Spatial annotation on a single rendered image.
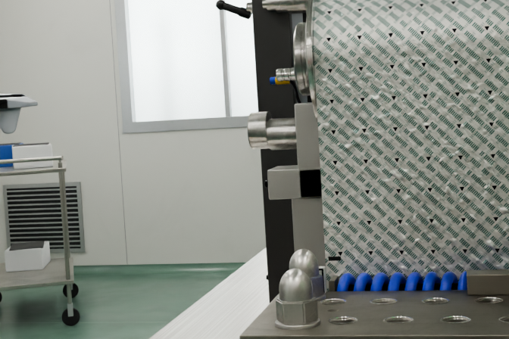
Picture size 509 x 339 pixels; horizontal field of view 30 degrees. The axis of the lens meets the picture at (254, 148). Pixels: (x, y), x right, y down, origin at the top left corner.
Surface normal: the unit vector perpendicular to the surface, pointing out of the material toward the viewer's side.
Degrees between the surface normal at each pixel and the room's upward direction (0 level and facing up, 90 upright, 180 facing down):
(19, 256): 90
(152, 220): 90
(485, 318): 0
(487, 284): 90
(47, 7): 90
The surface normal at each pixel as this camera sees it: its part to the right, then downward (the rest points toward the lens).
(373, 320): -0.06, -1.00
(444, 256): -0.22, 0.07
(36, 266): 0.05, 0.05
